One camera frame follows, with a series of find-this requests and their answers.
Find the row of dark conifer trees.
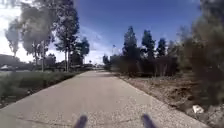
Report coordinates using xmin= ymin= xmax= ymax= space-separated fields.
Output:
xmin=102 ymin=25 xmax=181 ymax=78

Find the pale grey concrete path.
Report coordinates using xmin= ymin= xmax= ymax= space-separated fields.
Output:
xmin=0 ymin=69 xmax=211 ymax=128

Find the group of tall thin trees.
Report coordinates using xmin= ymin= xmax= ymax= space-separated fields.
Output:
xmin=4 ymin=0 xmax=91 ymax=73

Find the brown dirt strip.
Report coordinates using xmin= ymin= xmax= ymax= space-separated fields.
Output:
xmin=113 ymin=70 xmax=224 ymax=128

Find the robot's own part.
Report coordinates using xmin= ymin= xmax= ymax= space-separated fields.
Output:
xmin=73 ymin=114 xmax=89 ymax=128
xmin=141 ymin=113 xmax=157 ymax=128

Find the low green shrub strip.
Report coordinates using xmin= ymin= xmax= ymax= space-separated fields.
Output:
xmin=0 ymin=69 xmax=83 ymax=110

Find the large dark bush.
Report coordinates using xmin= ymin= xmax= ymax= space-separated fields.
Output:
xmin=178 ymin=0 xmax=224 ymax=108

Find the white rock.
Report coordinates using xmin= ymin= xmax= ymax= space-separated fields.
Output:
xmin=192 ymin=104 xmax=205 ymax=115

